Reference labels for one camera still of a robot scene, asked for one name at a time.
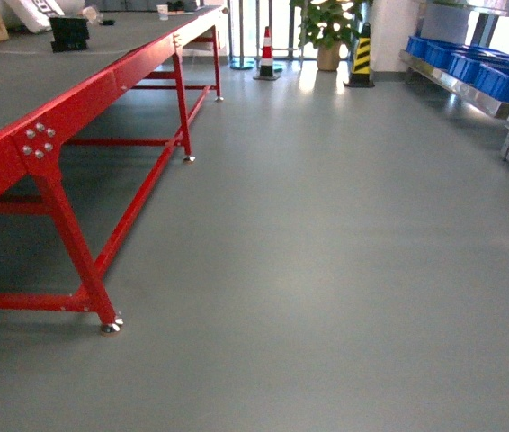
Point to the blue bin on far shelf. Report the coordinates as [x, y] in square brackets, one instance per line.
[439, 53]
[493, 80]

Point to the steel shelf rack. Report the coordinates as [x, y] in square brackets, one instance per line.
[459, 78]

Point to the red white traffic cone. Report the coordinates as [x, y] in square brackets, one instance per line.
[266, 70]

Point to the teal round stand base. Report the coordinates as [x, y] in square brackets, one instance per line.
[242, 63]

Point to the yellow black traffic cone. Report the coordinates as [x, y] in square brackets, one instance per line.
[360, 74]

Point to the potted green plant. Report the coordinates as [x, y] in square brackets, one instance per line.
[328, 26]

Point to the white paper cup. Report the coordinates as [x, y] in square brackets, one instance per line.
[162, 10]

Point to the stack of black boxes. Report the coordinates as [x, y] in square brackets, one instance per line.
[70, 33]

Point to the white bag with lettering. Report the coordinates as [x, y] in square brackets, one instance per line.
[35, 15]

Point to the red metal table frame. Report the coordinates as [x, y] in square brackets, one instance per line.
[47, 100]

